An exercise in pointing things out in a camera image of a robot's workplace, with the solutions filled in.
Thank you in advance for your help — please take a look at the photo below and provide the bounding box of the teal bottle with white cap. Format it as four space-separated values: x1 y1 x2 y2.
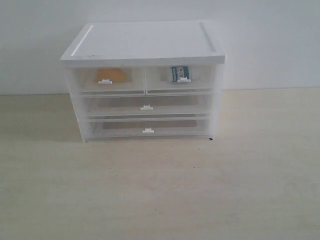
164 66 200 84

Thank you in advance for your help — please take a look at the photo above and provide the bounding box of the yellow sponge block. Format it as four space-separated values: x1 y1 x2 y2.
96 68 127 83

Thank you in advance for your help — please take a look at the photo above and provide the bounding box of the white plastic drawer cabinet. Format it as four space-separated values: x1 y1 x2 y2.
60 20 227 142

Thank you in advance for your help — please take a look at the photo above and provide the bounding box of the clear middle wide drawer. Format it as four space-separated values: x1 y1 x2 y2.
82 94 212 118

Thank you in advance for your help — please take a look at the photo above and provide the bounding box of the clear wide drawer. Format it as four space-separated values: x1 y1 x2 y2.
82 94 212 118
88 118 209 139

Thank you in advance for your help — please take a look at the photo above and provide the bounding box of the clear bottom wide drawer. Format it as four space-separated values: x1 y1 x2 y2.
88 118 209 139

